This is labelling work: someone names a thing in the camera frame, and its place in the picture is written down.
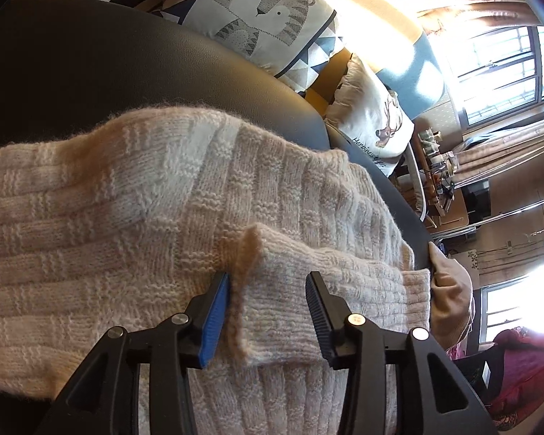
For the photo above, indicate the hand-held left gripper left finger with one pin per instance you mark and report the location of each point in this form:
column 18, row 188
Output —
column 213, row 321

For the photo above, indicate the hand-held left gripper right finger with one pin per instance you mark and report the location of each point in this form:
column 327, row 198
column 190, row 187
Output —
column 318, row 321

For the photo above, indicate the white knit sweater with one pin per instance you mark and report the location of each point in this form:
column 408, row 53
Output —
column 118, row 213

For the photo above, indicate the beige ribbed sweater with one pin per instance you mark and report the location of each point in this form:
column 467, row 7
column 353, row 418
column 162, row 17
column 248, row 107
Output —
column 451, row 299

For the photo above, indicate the wooden side table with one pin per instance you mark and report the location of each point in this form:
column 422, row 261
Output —
column 453, row 208

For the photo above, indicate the small window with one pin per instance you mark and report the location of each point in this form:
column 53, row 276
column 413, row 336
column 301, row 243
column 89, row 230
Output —
column 517, row 303

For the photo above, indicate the black television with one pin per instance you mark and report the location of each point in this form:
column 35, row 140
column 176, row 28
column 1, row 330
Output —
column 478, row 199

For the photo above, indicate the group of small jars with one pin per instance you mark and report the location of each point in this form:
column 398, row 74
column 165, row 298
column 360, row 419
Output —
column 435, row 149

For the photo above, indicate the metal drip stand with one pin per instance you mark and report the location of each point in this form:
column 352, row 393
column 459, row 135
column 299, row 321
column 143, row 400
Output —
column 503, row 214

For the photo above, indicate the deer print pillow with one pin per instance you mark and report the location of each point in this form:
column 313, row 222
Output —
column 371, row 113

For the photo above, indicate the grey yellow blue sofa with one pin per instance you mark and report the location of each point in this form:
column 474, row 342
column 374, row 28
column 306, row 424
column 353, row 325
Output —
column 408, row 77

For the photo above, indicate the large window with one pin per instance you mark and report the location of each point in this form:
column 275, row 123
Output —
column 503, row 77

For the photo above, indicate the tiger print pillow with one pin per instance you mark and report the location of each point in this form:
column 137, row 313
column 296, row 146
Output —
column 258, row 9

